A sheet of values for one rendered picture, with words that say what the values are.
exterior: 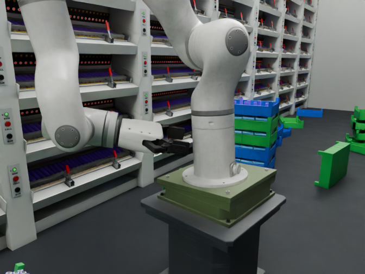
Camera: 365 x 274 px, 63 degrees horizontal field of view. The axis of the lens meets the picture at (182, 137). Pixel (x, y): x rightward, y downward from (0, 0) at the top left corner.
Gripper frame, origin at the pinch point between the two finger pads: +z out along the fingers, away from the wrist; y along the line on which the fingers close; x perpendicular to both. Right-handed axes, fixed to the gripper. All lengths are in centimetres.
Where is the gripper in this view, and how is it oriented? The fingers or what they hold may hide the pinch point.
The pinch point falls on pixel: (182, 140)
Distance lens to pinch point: 73.1
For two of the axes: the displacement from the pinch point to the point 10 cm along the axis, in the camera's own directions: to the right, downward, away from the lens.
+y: 1.2, 3.7, -9.2
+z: 9.7, 1.5, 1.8
